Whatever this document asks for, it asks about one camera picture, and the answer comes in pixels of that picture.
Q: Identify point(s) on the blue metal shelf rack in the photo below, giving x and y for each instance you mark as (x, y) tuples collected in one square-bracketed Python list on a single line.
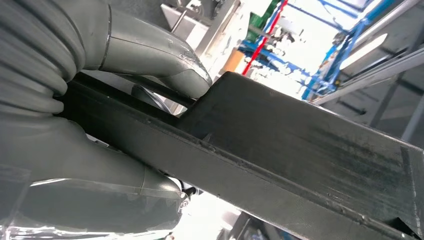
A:
[(334, 56)]

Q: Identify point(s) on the blue cart with green bins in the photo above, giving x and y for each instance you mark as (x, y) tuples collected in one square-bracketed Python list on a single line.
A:
[(261, 49)]

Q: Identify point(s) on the cardboard box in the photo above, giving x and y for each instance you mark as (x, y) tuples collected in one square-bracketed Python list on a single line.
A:
[(233, 61)]

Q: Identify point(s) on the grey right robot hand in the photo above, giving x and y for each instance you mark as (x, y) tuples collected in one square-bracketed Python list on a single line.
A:
[(82, 198)]

